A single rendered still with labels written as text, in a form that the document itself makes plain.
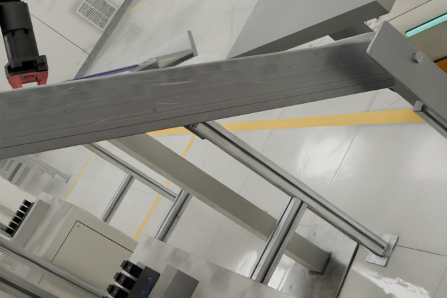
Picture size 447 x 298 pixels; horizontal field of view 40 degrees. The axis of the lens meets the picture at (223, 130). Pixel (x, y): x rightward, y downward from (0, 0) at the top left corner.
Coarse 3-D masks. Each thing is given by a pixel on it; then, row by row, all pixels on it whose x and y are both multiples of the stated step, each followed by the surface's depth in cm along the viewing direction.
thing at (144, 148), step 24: (120, 144) 153; (144, 144) 155; (168, 168) 158; (192, 168) 161; (192, 192) 163; (216, 192) 164; (240, 216) 166; (264, 216) 170; (264, 240) 175; (312, 240) 190; (336, 240) 181; (312, 264) 176; (336, 264) 174; (288, 288) 186; (312, 288) 177; (336, 288) 168
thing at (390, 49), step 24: (384, 24) 69; (384, 48) 69; (408, 48) 70; (408, 72) 70; (432, 72) 72; (432, 96) 72; (288, 216) 149; (288, 240) 149; (168, 264) 102; (264, 264) 146; (384, 264) 159; (120, 288) 113; (144, 288) 112; (168, 288) 98; (192, 288) 99
